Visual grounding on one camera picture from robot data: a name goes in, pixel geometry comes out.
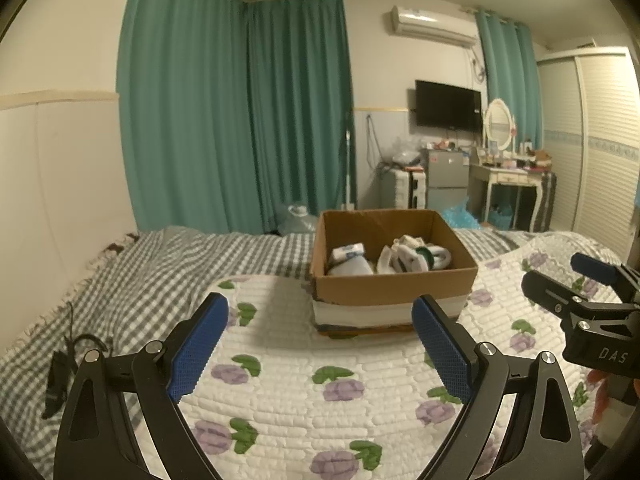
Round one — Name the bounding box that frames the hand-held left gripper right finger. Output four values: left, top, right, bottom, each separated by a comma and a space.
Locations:
411, 295, 583, 480

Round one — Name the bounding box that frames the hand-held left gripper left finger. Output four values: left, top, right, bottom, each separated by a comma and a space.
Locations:
52, 291, 231, 480

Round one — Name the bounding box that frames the silver mini fridge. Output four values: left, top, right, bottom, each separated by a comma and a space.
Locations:
422, 148, 471, 211

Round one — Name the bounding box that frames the light blue white sock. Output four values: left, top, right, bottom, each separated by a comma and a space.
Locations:
327, 259, 375, 276

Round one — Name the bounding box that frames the blue plastic bag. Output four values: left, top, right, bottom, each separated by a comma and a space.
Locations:
442, 197, 483, 231

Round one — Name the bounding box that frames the wide teal curtain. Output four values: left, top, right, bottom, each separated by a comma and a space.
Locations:
116, 0, 261, 233

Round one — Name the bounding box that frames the cardboard box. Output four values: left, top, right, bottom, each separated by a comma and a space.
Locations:
309, 208, 479, 338

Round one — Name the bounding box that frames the narrow teal curtain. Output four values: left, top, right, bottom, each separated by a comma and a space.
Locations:
475, 7, 546, 151

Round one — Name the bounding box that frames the white sock with dark trim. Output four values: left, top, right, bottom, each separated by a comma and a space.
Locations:
422, 246, 453, 271

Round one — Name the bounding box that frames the white standing pole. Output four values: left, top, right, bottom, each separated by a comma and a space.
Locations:
340, 115, 357, 211

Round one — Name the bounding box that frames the black wall television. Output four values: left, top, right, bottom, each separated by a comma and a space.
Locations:
415, 80, 483, 130

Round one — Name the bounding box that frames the clear water jug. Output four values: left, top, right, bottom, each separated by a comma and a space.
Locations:
277, 202, 321, 236

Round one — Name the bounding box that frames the white air conditioner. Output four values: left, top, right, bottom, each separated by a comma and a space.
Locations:
390, 5, 478, 48

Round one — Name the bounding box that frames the black cable with adapter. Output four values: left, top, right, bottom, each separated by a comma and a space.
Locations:
42, 310, 108, 418

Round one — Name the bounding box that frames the white dressing table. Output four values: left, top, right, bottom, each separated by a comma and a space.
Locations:
467, 162, 546, 233

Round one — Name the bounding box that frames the clear plastic bag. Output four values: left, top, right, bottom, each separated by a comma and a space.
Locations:
390, 135, 423, 166

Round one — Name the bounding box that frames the white labelled packet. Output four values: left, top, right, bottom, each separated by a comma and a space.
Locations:
330, 242, 366, 263

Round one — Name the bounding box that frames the oval white mirror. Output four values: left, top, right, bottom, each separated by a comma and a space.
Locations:
482, 98, 517, 153

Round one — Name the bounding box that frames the white slatted wardrobe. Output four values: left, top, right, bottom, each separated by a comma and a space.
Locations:
536, 46, 640, 261

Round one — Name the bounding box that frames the floral quilt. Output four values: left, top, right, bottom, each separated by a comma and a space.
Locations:
135, 230, 631, 480

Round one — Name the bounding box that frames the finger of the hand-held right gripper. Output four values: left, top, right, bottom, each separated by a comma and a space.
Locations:
521, 270, 598, 318
571, 252, 640, 307

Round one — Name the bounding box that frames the orange white clothing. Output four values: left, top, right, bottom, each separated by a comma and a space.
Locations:
585, 367, 636, 461

